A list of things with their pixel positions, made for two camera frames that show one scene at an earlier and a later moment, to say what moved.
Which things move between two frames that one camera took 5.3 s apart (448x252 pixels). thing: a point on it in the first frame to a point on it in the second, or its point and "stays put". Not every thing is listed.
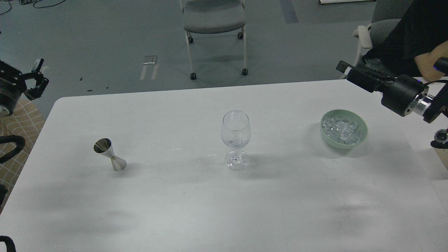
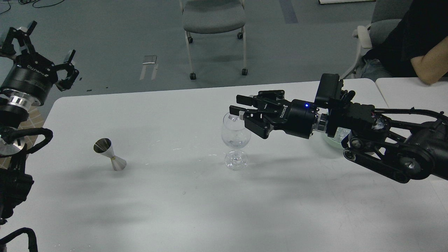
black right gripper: [398, 93] to [296, 118]
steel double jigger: [104, 146] stays put
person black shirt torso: [424, 24] stays put
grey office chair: [209, 16] stays put
